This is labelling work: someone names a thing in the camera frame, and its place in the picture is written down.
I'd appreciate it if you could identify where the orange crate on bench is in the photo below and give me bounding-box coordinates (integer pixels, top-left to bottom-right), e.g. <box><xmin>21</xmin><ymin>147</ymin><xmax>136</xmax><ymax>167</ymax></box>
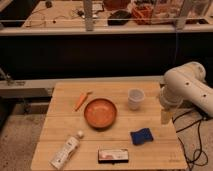
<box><xmin>132</xmin><ymin>6</ymin><xmax>153</xmax><ymax>25</ymax></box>

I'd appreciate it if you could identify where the wooden background workbench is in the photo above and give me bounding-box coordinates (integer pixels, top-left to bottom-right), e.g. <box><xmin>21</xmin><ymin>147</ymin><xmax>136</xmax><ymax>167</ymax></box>
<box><xmin>0</xmin><ymin>0</ymin><xmax>213</xmax><ymax>36</ymax></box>

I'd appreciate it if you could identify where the white plastic cup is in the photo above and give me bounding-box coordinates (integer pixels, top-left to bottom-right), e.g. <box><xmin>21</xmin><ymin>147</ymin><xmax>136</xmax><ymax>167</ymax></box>
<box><xmin>128</xmin><ymin>88</ymin><xmax>145</xmax><ymax>110</ymax></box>

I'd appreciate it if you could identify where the black cable on floor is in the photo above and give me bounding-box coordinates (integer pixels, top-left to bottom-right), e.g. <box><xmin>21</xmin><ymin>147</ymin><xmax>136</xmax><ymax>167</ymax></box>
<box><xmin>172</xmin><ymin>108</ymin><xmax>210</xmax><ymax>171</ymax></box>

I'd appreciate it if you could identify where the orange ceramic bowl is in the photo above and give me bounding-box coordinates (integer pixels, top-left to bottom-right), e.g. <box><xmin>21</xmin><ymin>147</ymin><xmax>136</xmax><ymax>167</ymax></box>
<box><xmin>84</xmin><ymin>98</ymin><xmax>117</xmax><ymax>129</ymax></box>

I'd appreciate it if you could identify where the grey metal post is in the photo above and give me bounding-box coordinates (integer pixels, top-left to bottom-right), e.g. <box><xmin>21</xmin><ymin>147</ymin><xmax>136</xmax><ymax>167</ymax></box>
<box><xmin>83</xmin><ymin>0</ymin><xmax>93</xmax><ymax>31</ymax></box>

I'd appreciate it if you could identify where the black object on bench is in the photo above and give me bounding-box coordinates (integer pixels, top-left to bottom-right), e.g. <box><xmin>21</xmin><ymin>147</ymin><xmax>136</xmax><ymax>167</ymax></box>
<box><xmin>107</xmin><ymin>10</ymin><xmax>131</xmax><ymax>26</ymax></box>

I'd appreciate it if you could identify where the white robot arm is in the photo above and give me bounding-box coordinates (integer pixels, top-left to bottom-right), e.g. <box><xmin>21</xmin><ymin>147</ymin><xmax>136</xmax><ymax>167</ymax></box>
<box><xmin>159</xmin><ymin>62</ymin><xmax>213</xmax><ymax>124</ymax></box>

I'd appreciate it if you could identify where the orange carrot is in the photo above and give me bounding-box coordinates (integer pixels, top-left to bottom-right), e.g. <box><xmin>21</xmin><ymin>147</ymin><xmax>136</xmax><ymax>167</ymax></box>
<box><xmin>74</xmin><ymin>91</ymin><xmax>92</xmax><ymax>111</ymax></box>

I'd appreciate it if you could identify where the blue sponge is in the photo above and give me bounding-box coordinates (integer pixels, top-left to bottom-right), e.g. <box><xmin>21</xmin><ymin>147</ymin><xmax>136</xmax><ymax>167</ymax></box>
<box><xmin>130</xmin><ymin>128</ymin><xmax>154</xmax><ymax>145</ymax></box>

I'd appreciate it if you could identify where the white plastic bottle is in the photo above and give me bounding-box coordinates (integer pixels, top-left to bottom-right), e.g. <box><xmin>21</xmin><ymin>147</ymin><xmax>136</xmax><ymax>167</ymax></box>
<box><xmin>50</xmin><ymin>131</ymin><xmax>84</xmax><ymax>170</ymax></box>

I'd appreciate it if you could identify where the black and white box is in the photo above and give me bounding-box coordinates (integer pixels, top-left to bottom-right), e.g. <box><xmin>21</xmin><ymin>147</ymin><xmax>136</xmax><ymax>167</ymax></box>
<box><xmin>98</xmin><ymin>149</ymin><xmax>129</xmax><ymax>164</ymax></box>

